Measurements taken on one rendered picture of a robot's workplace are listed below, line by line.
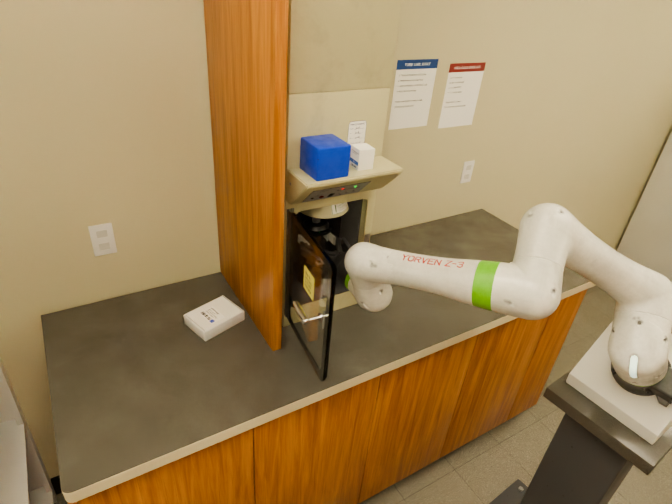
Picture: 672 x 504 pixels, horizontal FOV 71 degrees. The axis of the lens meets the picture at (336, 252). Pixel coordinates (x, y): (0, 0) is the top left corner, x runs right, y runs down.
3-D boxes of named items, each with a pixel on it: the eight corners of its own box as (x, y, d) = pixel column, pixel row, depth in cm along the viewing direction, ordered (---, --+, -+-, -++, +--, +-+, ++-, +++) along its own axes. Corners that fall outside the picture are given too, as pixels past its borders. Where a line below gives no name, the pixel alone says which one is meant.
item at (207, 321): (183, 323, 157) (182, 314, 155) (223, 303, 167) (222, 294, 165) (205, 342, 150) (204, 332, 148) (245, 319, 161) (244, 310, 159)
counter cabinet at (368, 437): (95, 482, 205) (43, 324, 157) (446, 340, 301) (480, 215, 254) (125, 650, 157) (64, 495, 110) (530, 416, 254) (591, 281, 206)
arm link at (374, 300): (372, 326, 135) (403, 305, 138) (363, 298, 127) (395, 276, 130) (347, 299, 145) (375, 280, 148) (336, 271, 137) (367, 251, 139)
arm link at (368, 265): (472, 316, 114) (485, 282, 120) (470, 284, 106) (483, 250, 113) (343, 287, 132) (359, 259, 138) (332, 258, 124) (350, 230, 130)
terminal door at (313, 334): (289, 317, 156) (292, 209, 135) (324, 384, 133) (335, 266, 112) (286, 318, 156) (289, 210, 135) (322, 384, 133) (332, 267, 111)
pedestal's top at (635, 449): (695, 422, 143) (701, 413, 141) (647, 475, 126) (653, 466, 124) (595, 357, 164) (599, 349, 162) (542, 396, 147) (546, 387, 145)
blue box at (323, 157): (299, 168, 130) (300, 136, 126) (330, 163, 135) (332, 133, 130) (316, 182, 123) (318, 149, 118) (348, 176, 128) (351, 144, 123)
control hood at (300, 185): (285, 201, 134) (286, 169, 129) (377, 185, 150) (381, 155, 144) (304, 219, 126) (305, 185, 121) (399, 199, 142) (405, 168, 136)
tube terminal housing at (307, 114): (254, 287, 177) (250, 73, 136) (328, 267, 192) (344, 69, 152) (282, 327, 159) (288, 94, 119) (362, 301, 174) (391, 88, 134)
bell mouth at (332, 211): (285, 199, 157) (286, 184, 154) (331, 191, 165) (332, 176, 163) (310, 223, 145) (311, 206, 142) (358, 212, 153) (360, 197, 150)
